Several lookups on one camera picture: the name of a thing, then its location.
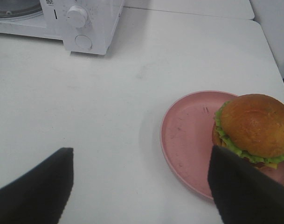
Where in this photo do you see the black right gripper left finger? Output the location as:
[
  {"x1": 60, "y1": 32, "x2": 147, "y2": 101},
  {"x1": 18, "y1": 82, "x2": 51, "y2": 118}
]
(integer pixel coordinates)
[{"x1": 0, "y1": 148, "x2": 74, "y2": 224}]

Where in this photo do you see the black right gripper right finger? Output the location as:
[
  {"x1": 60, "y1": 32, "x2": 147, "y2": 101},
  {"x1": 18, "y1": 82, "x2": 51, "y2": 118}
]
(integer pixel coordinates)
[{"x1": 208, "y1": 146, "x2": 284, "y2": 224}]

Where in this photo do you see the burger with lettuce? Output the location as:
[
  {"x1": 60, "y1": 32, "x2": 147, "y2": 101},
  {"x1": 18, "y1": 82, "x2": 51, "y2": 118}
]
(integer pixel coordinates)
[{"x1": 212, "y1": 94, "x2": 284, "y2": 169}]

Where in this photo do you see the pink round plate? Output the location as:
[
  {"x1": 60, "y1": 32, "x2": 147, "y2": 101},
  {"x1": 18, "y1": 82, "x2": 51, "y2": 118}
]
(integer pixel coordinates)
[{"x1": 160, "y1": 91, "x2": 284, "y2": 199}]

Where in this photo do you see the round white door release button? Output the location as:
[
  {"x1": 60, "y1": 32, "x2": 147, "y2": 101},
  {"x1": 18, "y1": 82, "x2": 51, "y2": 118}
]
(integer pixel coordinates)
[{"x1": 75, "y1": 35, "x2": 92, "y2": 49}]

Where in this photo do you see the white microwave oven body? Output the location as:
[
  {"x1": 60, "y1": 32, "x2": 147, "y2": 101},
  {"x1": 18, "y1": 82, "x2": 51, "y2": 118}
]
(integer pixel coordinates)
[{"x1": 0, "y1": 0, "x2": 124, "y2": 55}]

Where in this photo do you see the glass microwave turntable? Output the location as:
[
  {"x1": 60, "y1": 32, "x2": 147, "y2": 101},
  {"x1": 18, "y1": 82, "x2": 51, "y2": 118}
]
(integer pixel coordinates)
[{"x1": 0, "y1": 0, "x2": 42, "y2": 18}]

